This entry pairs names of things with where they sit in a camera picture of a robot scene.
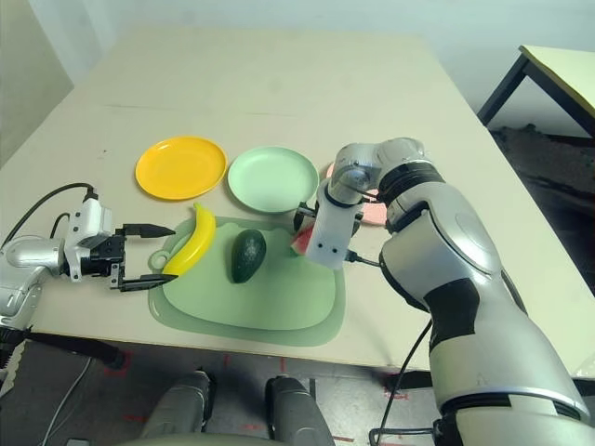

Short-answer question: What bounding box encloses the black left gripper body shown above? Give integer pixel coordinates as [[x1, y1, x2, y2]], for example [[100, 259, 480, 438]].
[[67, 227, 129, 293]]

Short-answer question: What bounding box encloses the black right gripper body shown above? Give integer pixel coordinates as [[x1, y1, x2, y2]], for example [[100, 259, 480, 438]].
[[294, 199, 323, 220]]

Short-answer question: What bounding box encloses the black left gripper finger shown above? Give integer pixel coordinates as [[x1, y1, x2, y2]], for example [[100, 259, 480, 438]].
[[122, 222, 177, 241], [119, 272, 179, 293]]

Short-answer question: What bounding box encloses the red toy watermelon slice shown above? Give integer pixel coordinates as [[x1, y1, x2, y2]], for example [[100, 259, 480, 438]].
[[290, 227, 313, 257]]

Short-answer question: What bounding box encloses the dark green toy avocado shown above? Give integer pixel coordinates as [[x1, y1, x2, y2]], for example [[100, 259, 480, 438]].
[[231, 229, 268, 284]]

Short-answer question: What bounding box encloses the pink plastic plate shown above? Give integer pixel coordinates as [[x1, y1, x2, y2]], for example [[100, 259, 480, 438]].
[[324, 160, 390, 228]]

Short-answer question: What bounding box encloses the dark green cutting mat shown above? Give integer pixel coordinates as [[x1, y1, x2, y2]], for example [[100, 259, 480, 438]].
[[147, 216, 348, 348]]

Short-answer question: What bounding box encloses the yellow toy banana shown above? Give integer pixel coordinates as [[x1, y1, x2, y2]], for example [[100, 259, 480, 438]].
[[162, 202, 218, 278]]

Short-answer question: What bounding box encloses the mint green plastic plate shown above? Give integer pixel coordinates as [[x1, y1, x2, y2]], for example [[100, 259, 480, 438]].
[[226, 145, 321, 215]]

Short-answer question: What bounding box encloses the yellow plastic plate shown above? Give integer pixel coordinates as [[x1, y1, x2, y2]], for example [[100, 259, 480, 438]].
[[135, 135, 229, 202]]

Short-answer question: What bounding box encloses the light green cutting board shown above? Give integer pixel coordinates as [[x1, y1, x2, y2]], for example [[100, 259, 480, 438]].
[[161, 221, 343, 332]]

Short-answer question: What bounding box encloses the black table base bar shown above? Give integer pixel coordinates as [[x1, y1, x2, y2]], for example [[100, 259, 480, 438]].
[[383, 369, 433, 400], [18, 329, 126, 373]]

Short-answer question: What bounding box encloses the grey robot left leg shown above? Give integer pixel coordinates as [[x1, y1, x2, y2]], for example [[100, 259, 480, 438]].
[[141, 369, 218, 440]]

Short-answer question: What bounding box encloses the grey robot leg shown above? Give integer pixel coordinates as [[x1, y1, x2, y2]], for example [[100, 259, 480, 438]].
[[264, 374, 334, 446], [141, 369, 218, 440]]

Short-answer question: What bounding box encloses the grey robot torso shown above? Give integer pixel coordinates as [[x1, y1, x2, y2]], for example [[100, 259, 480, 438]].
[[115, 431, 280, 446]]

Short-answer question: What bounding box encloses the grey robot right leg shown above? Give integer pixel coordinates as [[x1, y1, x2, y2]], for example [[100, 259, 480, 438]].
[[264, 374, 334, 446]]

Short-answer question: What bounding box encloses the yellow-topped black-legged side table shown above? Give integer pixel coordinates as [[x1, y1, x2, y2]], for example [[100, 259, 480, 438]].
[[477, 44, 595, 140]]

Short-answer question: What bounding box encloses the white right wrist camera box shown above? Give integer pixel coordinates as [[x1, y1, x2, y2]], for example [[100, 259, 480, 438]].
[[304, 178, 366, 271]]

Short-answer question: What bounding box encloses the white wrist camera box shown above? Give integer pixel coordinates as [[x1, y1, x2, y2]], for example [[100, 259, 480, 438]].
[[304, 178, 366, 271], [64, 197, 114, 247]]

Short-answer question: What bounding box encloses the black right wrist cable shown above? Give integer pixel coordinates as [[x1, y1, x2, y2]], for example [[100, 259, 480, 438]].
[[344, 249, 441, 446]]

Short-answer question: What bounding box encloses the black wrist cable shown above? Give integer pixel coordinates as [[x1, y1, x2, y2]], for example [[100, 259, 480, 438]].
[[2, 182, 99, 247], [344, 249, 441, 446]]

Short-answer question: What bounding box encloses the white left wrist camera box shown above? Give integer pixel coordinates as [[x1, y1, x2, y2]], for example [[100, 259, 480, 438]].
[[64, 197, 114, 247]]

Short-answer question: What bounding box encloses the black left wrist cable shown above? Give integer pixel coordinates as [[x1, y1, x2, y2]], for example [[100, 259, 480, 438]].
[[2, 182, 99, 247]]

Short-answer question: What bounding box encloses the white floor cable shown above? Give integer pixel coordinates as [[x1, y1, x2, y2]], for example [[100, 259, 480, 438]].
[[46, 355, 94, 446]]

